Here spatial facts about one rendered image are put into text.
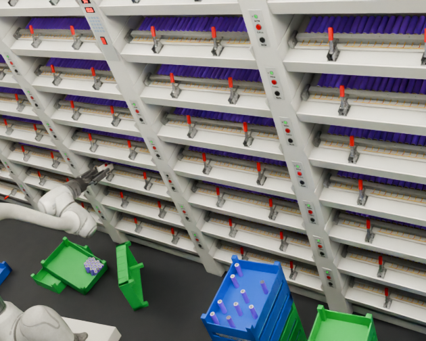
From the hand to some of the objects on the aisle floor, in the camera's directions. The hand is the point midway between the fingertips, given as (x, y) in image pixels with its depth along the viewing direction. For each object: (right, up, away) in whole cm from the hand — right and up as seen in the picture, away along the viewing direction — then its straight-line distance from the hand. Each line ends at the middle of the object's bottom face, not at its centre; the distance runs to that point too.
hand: (105, 168), depth 288 cm
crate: (-82, -71, +55) cm, 122 cm away
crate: (+15, -63, +17) cm, 67 cm away
